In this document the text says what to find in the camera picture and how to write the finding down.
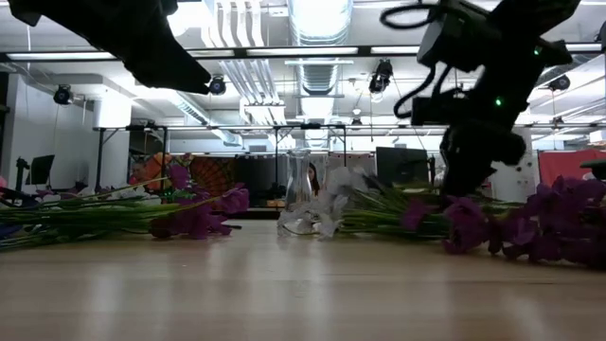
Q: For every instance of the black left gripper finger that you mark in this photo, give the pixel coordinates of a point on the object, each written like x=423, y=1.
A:
x=175, y=71

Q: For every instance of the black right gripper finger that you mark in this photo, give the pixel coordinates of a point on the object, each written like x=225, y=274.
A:
x=466, y=180

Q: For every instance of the blue artificial flower bunch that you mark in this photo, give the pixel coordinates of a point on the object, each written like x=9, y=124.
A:
x=9, y=230

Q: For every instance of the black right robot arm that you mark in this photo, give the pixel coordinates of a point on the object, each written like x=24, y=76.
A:
x=511, y=80

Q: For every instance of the clear smooth glass vase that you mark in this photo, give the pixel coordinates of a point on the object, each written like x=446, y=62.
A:
x=298, y=184

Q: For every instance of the white LED light strip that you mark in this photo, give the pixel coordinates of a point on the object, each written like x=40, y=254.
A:
x=218, y=53
x=393, y=49
x=303, y=50
x=584, y=47
x=61, y=56

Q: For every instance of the large black monitor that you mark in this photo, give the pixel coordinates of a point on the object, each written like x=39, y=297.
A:
x=402, y=166

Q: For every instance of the white ceiling pipe bundle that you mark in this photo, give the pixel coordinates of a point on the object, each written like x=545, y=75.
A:
x=246, y=47

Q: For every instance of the red partition cloth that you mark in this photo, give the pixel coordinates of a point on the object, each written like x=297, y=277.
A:
x=563, y=166

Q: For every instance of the orange patterned tapestry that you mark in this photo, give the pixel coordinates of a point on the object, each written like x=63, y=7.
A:
x=213, y=175

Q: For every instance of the person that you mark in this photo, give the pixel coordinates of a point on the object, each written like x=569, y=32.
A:
x=314, y=180

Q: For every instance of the small black monitor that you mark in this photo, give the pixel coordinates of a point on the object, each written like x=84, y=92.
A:
x=41, y=168

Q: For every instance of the black ceiling camera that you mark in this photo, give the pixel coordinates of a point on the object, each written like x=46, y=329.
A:
x=63, y=95
x=218, y=86
x=560, y=83
x=382, y=76

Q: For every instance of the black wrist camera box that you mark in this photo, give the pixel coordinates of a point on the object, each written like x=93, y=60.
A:
x=431, y=113

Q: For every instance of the black background table frame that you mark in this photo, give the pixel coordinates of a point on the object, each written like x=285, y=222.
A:
x=100, y=156

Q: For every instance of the black overhead frame bar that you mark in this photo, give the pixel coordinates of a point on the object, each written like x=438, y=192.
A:
x=364, y=49

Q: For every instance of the silver ventilation duct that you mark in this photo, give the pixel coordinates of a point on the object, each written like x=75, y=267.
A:
x=319, y=28

